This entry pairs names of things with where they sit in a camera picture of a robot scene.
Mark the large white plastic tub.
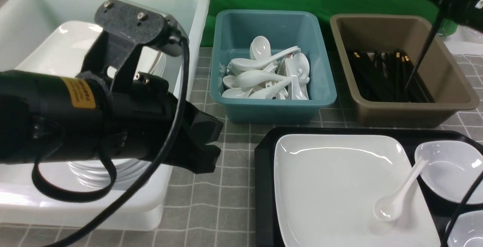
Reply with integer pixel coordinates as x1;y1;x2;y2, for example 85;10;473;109
1;0;210;231

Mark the large white square plate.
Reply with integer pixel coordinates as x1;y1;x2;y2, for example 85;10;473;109
273;134;440;247

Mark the white ceramic soup spoon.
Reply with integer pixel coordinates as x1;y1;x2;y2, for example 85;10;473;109
373;157;429;222

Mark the stack of white square plates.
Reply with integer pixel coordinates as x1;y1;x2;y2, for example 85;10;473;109
15;21;167;81

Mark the pile of white spoons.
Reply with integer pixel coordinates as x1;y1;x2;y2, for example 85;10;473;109
222;36;311;100

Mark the black chopstick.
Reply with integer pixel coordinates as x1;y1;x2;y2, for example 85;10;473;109
404;9;445;91

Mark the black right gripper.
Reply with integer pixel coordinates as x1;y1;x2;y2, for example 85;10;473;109
427;0;483;32

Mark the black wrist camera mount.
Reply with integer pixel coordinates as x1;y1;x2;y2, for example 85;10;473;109
77;0;189;92

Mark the brown plastic bin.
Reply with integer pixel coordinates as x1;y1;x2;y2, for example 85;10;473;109
330;14;480;128

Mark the black serving tray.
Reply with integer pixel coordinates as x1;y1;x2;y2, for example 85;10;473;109
255;127;482;247

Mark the teal plastic bin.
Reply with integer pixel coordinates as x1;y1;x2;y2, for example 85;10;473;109
210;9;337;124

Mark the stack of white bowls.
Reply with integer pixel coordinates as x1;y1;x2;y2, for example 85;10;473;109
68;158;155;190

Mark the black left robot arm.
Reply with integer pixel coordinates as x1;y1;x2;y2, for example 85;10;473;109
1;70;178;164

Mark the pile of black chopsticks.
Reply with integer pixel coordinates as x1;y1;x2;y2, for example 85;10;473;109
346;48;435;103

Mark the white shallow bowl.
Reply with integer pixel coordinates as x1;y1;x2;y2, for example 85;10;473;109
447;210;483;247
414;140;483;203

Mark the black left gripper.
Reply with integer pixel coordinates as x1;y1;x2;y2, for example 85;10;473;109
102;73;223;174

